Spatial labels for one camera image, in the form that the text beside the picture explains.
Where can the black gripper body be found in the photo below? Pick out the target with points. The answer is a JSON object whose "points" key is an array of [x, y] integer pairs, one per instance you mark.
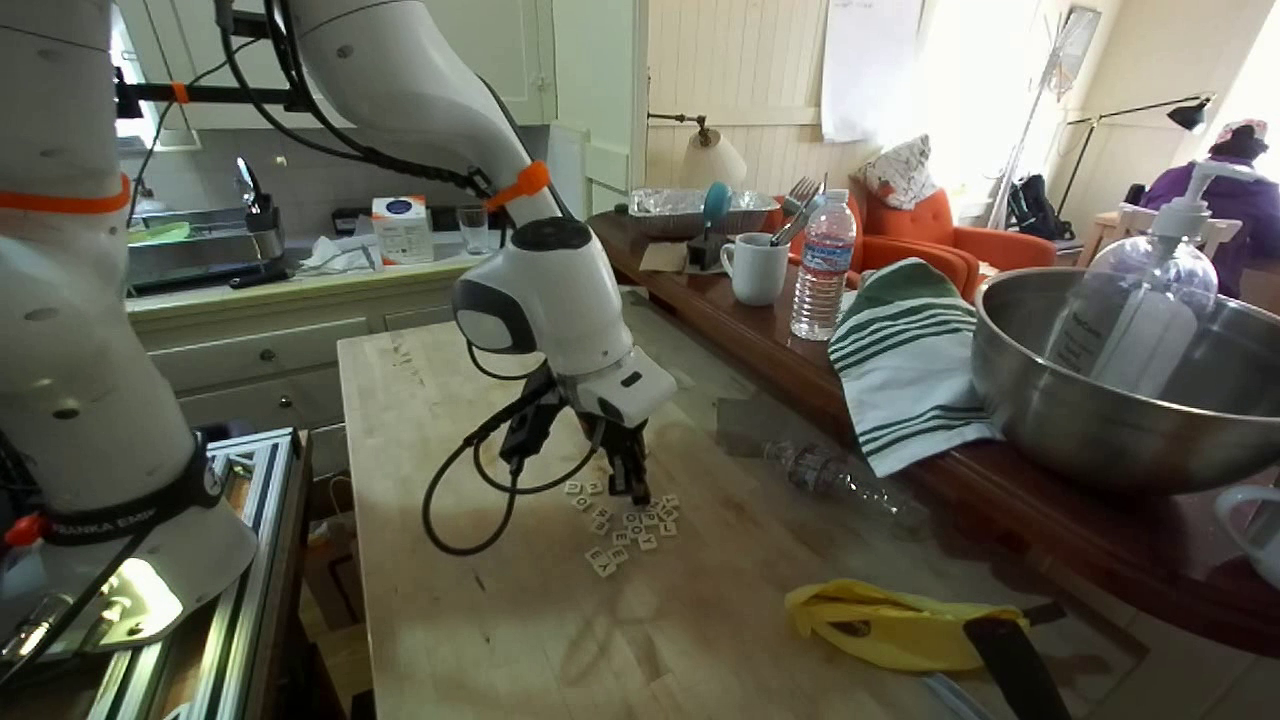
{"points": [[617, 434]]}

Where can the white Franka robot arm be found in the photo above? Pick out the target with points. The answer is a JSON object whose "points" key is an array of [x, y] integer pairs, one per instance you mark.
{"points": [[83, 346]]}

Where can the cream letter tile H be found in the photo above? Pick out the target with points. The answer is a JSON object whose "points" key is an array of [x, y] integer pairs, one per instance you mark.
{"points": [[591, 485]]}

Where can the cream letter tile T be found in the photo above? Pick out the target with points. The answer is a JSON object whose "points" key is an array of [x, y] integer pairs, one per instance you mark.
{"points": [[653, 513]]}

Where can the cream letter tile P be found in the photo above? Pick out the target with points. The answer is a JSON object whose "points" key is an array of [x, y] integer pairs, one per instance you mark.
{"points": [[647, 521]]}

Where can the cream letter tile R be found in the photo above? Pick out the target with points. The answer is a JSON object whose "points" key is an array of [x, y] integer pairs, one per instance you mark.
{"points": [[662, 516]]}

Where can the brown cardboard sheet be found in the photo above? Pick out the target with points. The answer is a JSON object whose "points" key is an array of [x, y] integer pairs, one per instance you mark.
{"points": [[662, 258]]}

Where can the crushed clear plastic bottle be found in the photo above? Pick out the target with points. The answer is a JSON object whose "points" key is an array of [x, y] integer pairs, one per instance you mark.
{"points": [[821, 469]]}

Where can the black stand block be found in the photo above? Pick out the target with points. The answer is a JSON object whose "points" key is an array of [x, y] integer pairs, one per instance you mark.
{"points": [[707, 255]]}

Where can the white mug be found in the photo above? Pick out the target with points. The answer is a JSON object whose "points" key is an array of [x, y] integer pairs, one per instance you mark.
{"points": [[753, 269]]}

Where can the large aluminium foil tray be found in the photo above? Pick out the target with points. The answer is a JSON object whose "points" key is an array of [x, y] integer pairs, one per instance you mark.
{"points": [[667, 202]]}

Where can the teal plastic scoop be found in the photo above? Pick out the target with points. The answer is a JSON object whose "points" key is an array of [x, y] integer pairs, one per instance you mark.
{"points": [[716, 202]]}

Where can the clear plastic water bottle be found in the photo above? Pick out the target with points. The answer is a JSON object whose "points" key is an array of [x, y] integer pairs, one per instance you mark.
{"points": [[821, 284]]}

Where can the metal kitchen utensil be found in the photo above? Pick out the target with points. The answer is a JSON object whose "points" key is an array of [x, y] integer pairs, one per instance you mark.
{"points": [[786, 228], [807, 202]]}

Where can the table lamp white shade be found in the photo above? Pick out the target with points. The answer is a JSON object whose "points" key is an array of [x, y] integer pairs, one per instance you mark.
{"points": [[716, 160]]}

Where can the green striped white towel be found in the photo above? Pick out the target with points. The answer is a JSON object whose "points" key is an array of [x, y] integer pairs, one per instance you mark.
{"points": [[907, 363]]}

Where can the white container blue label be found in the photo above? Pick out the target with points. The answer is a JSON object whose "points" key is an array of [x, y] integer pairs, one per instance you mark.
{"points": [[400, 228]]}

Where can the white crumpled cloth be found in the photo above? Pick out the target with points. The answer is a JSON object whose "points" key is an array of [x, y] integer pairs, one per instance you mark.
{"points": [[342, 255]]}

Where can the white kitchen cabinet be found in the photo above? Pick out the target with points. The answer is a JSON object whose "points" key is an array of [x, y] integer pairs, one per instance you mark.
{"points": [[255, 363]]}

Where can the patterned pillow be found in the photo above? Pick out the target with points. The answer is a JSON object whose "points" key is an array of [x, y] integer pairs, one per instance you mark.
{"points": [[907, 171]]}

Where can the orange armchair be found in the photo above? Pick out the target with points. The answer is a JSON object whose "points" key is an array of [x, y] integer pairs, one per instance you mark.
{"points": [[960, 247]]}

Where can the dark brown wooden table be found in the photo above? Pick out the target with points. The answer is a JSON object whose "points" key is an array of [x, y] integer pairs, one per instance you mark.
{"points": [[1054, 543]]}

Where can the white hanging paper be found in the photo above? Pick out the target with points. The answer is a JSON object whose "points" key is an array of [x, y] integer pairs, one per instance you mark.
{"points": [[872, 65]]}

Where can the large steel mixing bowl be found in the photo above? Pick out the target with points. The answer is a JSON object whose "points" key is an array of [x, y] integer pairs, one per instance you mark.
{"points": [[1107, 446]]}

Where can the black bag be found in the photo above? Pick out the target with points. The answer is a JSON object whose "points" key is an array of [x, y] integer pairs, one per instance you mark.
{"points": [[1038, 211]]}

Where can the black bar with orange clips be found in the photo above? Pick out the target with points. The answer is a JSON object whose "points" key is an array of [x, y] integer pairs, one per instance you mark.
{"points": [[241, 94]]}

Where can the tall stand with panel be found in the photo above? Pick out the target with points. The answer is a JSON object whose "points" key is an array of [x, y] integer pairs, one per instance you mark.
{"points": [[1073, 44]]}

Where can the black floor lamp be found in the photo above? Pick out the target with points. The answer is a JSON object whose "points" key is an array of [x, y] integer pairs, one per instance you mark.
{"points": [[1189, 114]]}

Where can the person in purple shirt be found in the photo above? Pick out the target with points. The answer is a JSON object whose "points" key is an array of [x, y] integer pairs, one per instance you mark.
{"points": [[1244, 206]]}

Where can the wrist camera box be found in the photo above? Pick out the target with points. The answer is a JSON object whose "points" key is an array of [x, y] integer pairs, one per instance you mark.
{"points": [[624, 387]]}

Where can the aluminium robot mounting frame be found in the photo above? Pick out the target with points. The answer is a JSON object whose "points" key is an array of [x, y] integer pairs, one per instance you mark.
{"points": [[263, 532]]}

